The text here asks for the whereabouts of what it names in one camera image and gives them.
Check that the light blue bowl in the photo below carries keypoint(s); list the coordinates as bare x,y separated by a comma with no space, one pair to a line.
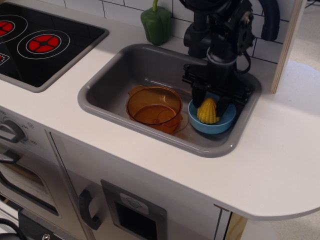
221,126

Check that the yellow toy corn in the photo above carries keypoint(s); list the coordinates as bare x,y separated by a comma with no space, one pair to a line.
207,112

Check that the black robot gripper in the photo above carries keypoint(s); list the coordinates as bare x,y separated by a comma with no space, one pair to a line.
223,82

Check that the grey oven door handle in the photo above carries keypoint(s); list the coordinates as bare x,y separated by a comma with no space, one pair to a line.
9,156

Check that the grey dispenser panel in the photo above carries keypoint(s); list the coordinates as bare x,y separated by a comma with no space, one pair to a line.
135,215

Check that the black toy stovetop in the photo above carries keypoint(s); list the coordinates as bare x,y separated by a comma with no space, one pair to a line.
37,48

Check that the grey sink basin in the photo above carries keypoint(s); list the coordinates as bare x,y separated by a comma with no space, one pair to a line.
106,94

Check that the green toy bell pepper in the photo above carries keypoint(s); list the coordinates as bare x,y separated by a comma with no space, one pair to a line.
156,23

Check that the toy oven door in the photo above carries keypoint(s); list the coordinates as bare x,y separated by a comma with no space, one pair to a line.
24,179

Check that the wooden side panel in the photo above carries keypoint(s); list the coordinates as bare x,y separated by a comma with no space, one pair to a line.
292,29

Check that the black toy faucet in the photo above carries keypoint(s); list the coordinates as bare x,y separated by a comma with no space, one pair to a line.
221,29

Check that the orange transparent pot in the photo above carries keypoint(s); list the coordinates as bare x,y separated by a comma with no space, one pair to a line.
157,107

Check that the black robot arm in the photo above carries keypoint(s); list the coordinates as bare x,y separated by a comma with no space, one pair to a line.
221,32

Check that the white cabinet door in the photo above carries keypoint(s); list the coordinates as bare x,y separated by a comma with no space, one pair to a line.
190,216

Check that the black cabinet door handle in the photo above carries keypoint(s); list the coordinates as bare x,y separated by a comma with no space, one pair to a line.
84,201

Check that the grey oven knob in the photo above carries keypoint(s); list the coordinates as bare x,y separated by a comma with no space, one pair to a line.
11,132

